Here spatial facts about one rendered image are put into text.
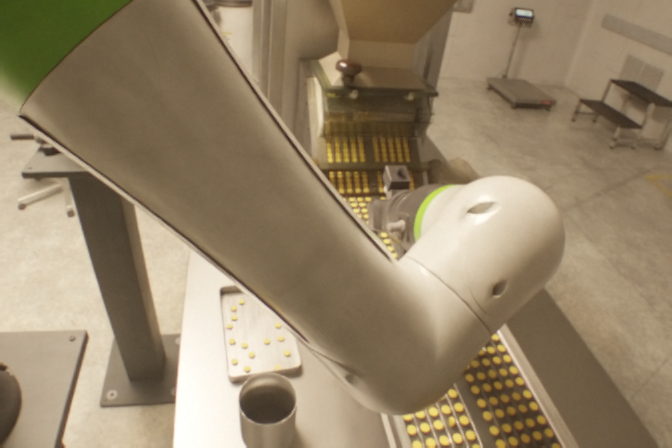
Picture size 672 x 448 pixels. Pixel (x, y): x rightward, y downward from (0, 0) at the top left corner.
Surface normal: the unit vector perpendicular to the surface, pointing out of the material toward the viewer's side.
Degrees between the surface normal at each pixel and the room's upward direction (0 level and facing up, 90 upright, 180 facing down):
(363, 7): 118
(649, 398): 0
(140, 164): 95
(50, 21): 80
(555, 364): 0
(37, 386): 0
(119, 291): 90
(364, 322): 71
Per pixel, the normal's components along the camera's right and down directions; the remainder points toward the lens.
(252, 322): 0.11, -0.83
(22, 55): 0.07, 0.59
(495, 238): -0.27, -0.29
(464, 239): -0.45, -0.47
